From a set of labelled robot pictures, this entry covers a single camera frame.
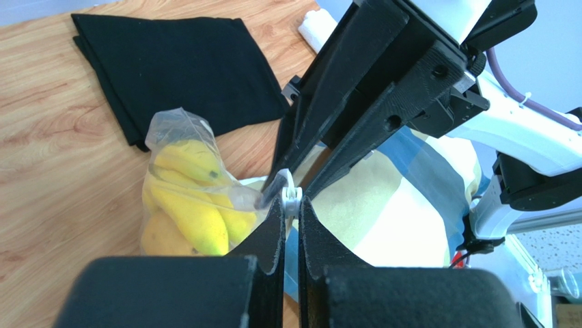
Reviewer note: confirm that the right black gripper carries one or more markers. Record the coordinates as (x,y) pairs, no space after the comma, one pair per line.
(386,65)

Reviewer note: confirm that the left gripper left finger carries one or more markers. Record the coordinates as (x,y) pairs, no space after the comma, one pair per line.
(241,289)

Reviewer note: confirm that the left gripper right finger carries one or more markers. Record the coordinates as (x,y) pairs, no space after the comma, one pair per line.
(338,289)

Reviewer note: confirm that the clear zip top bag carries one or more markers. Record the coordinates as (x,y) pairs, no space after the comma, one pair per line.
(177,124)

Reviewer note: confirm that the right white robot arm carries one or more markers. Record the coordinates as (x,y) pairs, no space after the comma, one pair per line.
(539,150)

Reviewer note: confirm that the yellow fake bananas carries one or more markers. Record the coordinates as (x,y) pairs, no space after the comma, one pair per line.
(192,205)

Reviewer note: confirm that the white rolled towel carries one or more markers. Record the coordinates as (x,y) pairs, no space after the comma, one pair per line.
(316,28)

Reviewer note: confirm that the plaid checkered pillow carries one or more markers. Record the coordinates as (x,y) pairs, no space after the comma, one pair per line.
(403,205)

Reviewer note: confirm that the black folded cloth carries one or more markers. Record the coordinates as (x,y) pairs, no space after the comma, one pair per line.
(211,67)

